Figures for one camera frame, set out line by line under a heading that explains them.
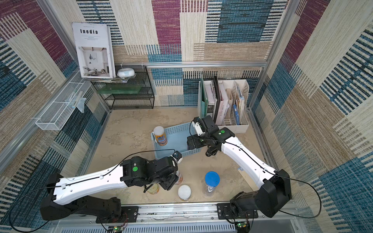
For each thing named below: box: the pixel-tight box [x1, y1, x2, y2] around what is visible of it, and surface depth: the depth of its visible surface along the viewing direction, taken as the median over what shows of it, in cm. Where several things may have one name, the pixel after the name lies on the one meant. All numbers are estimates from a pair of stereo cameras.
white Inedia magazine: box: [71, 22, 117, 79], surface depth 79 cm
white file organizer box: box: [198, 79, 250, 134], surface depth 96 cm
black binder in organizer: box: [213, 76, 221, 124], surface depth 93 cm
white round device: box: [117, 67, 136, 78], surface depth 89 cm
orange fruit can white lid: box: [177, 184, 192, 201], surface depth 76 cm
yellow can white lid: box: [152, 125, 168, 147], surface depth 91 cm
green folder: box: [200, 74, 209, 119], surface depth 87 cm
